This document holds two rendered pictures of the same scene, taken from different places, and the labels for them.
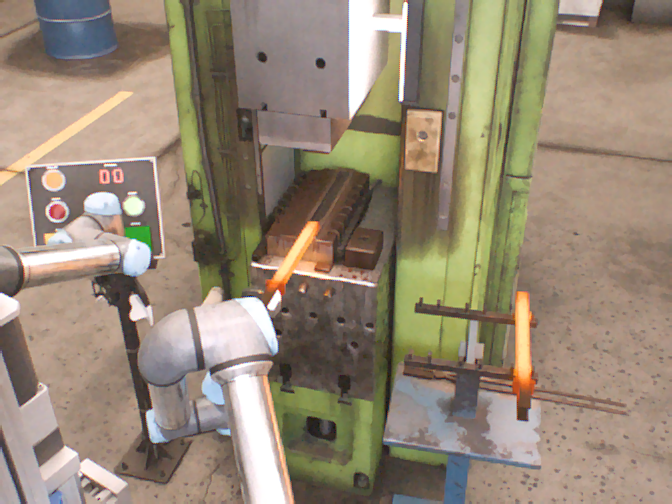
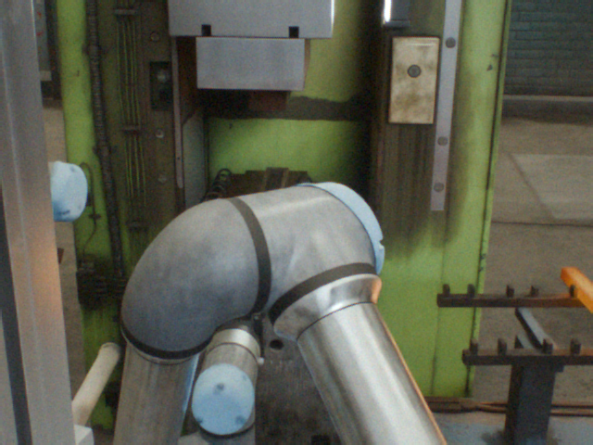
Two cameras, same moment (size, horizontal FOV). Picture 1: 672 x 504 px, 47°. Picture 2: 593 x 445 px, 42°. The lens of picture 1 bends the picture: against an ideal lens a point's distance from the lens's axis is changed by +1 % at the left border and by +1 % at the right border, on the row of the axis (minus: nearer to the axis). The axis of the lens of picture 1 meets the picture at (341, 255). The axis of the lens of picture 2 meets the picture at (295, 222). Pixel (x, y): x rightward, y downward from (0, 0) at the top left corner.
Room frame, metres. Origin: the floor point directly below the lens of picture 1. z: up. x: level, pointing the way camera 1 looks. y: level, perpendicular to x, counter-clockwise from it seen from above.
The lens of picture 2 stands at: (0.38, 0.38, 1.54)
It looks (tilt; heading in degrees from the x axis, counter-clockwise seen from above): 20 degrees down; 346
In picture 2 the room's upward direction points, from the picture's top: 1 degrees clockwise
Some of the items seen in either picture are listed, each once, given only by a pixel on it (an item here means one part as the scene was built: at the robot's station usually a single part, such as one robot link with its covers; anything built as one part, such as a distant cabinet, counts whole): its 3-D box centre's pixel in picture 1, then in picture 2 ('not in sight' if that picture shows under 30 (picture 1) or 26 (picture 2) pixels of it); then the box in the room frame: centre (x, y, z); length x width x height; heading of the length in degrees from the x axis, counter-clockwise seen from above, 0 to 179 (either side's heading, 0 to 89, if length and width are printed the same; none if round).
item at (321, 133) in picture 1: (318, 100); (259, 48); (2.01, 0.06, 1.32); 0.42 x 0.20 x 0.10; 164
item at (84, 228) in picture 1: (81, 242); not in sight; (1.42, 0.58, 1.23); 0.11 x 0.11 x 0.08; 64
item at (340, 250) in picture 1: (354, 223); not in sight; (1.95, -0.04, 0.95); 0.34 x 0.03 x 0.03; 164
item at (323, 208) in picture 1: (328, 201); (271, 196); (2.01, 0.04, 0.99); 0.42 x 0.05 x 0.01; 164
